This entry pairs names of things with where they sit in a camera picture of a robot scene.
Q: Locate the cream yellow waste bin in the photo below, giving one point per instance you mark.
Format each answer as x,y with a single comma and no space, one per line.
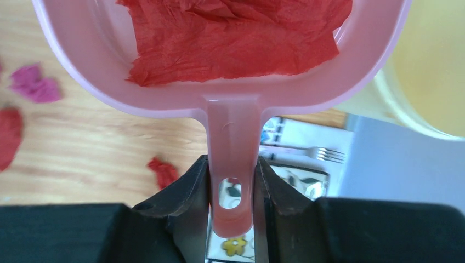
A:
421,87

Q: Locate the red crumpled scrap right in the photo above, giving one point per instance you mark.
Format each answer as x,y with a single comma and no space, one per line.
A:
165,173

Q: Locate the silver fork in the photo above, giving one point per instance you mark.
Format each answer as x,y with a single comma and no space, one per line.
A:
319,153

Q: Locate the square floral plate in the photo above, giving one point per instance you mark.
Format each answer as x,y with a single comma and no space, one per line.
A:
308,182

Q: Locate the pink plastic dustpan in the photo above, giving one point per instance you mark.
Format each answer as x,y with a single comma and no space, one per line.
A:
95,43

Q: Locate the small magenta scrap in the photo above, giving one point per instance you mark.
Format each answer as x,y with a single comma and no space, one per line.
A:
28,82

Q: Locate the patterned white placemat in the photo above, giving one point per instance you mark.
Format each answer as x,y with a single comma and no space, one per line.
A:
284,132

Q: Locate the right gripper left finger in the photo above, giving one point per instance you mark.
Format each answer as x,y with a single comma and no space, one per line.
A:
170,226

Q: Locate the red rectangular paper scrap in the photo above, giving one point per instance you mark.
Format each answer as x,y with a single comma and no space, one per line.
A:
179,41

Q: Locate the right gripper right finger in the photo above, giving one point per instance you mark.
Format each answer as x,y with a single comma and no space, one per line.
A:
288,227

